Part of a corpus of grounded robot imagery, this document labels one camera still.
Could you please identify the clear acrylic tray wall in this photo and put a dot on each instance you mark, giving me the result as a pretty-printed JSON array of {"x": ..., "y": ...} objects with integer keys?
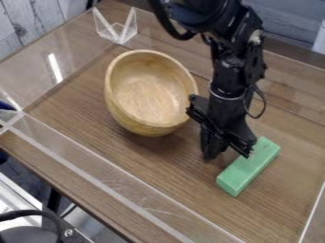
[{"x": 146, "y": 215}]

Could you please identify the black metal bracket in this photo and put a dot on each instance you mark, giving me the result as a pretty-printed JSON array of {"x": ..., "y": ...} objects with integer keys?
[{"x": 70, "y": 234}]

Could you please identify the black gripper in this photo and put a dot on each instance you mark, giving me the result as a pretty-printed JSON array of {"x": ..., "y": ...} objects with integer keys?
[{"x": 224, "y": 128}]

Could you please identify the green rectangular block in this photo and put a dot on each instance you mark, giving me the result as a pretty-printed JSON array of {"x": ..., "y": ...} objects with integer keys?
[{"x": 242, "y": 171}]

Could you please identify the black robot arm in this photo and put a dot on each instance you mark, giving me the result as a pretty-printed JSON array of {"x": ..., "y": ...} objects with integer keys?
[{"x": 230, "y": 29}]

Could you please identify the clear acrylic corner bracket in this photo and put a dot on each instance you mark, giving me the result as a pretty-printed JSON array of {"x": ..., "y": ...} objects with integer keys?
[{"x": 118, "y": 33}]

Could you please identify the brown wooden bowl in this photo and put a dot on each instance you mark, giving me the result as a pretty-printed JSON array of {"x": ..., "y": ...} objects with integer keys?
[{"x": 146, "y": 88}]

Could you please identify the black table leg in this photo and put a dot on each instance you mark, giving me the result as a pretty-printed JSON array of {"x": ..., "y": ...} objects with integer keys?
[{"x": 54, "y": 201}]

